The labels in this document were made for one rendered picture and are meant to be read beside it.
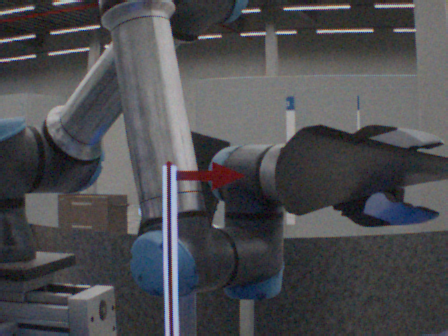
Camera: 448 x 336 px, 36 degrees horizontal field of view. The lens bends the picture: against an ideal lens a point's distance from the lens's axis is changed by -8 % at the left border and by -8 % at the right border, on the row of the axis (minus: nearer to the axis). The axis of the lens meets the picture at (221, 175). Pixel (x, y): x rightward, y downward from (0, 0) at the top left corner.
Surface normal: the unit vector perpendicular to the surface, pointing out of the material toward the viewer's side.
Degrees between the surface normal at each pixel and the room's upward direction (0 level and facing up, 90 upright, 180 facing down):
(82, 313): 90
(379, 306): 90
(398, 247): 90
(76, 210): 90
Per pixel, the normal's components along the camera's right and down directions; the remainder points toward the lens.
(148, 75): 0.07, -0.18
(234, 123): -0.37, 0.01
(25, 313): -0.17, 0.01
